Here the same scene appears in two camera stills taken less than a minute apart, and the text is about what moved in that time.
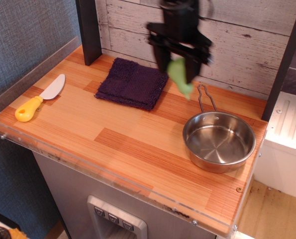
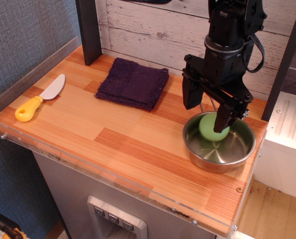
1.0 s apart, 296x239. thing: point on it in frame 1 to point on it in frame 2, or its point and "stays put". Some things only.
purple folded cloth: [133, 83] stays put
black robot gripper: [180, 29] to [222, 76]
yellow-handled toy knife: [26, 111] stays put
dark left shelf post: [88, 23] stays put
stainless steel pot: [218, 142] stays put
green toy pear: [176, 68] to [206, 125]
